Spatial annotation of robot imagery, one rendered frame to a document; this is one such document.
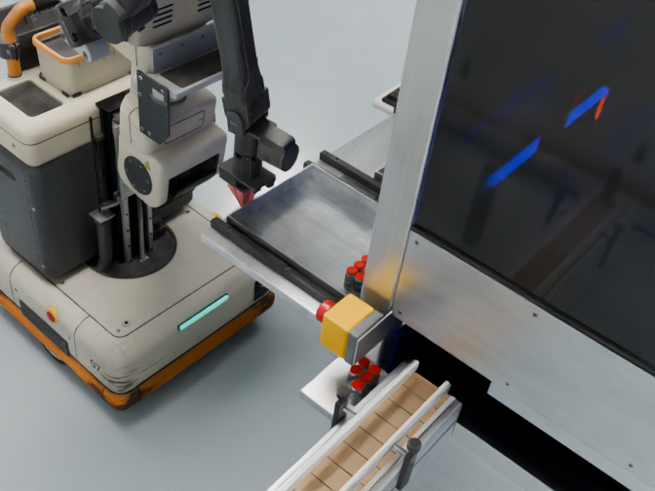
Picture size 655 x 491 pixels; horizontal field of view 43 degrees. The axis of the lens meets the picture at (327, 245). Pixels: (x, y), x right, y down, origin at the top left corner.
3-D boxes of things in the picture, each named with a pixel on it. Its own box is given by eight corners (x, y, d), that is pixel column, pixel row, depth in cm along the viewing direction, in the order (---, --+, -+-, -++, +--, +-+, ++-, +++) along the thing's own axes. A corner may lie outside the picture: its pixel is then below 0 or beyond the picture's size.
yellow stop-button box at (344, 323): (378, 343, 140) (384, 314, 135) (351, 366, 136) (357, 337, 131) (343, 319, 143) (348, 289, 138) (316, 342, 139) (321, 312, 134)
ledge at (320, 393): (407, 398, 144) (409, 393, 143) (362, 444, 136) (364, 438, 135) (346, 355, 150) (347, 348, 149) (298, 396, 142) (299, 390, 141)
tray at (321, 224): (435, 252, 170) (439, 240, 168) (356, 318, 155) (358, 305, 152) (311, 175, 185) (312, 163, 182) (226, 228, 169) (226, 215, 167)
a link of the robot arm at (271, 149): (254, 83, 156) (225, 108, 151) (304, 107, 152) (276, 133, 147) (257, 131, 165) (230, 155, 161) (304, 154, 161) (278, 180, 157)
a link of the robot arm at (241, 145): (248, 110, 161) (228, 123, 157) (276, 125, 158) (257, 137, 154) (246, 139, 165) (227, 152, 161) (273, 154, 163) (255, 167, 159)
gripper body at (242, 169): (253, 197, 163) (255, 167, 158) (216, 172, 167) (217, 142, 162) (276, 182, 166) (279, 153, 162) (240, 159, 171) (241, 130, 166)
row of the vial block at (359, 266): (404, 248, 170) (408, 232, 167) (349, 292, 159) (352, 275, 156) (396, 243, 171) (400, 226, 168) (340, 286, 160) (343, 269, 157)
